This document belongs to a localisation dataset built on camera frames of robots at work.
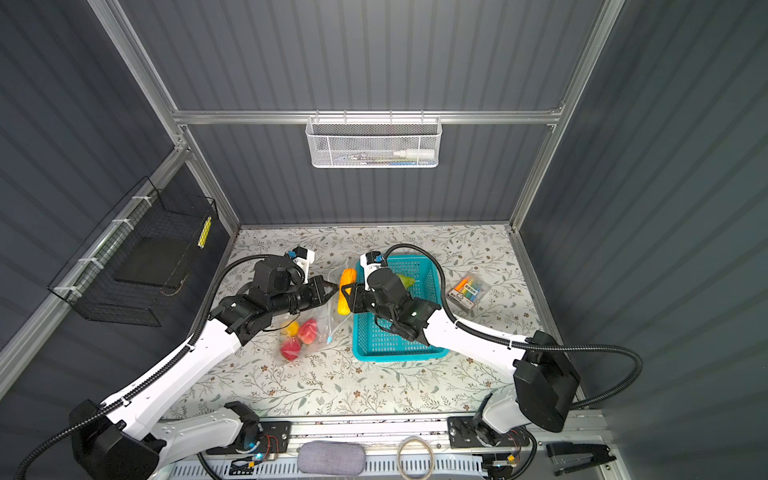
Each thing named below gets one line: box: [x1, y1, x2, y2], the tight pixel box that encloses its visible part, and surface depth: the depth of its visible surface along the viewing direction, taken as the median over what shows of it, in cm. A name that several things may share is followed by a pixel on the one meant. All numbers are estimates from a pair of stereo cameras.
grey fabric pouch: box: [296, 441, 367, 476], surface depth 69 cm
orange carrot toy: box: [338, 268, 357, 316], surface depth 77 cm
